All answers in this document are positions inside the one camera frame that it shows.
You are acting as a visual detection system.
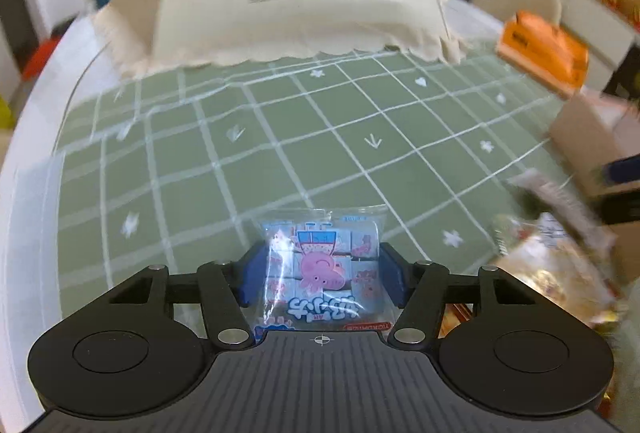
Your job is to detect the clear blue cartoon snack packet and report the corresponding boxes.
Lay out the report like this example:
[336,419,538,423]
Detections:
[252,205,388,344]

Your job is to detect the yellow snack packet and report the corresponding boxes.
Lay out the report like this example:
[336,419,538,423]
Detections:
[492,212,621,339]

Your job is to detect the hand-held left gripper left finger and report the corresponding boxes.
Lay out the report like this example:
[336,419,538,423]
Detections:
[106,240,269,350]

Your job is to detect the orange box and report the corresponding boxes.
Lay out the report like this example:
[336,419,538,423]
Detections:
[495,10,591,100]

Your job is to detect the shiny striped snack packet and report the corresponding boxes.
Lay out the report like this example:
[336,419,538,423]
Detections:
[507,172,617,256]

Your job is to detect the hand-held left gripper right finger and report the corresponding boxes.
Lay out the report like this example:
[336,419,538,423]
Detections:
[380,243,539,347]

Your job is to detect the green checked tablecloth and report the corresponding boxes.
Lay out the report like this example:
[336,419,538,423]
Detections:
[52,48,621,316]

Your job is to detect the pink cardboard box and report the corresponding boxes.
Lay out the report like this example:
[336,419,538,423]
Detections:
[547,90,640,200]

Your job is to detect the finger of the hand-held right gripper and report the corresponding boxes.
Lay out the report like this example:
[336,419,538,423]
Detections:
[599,155,640,225]

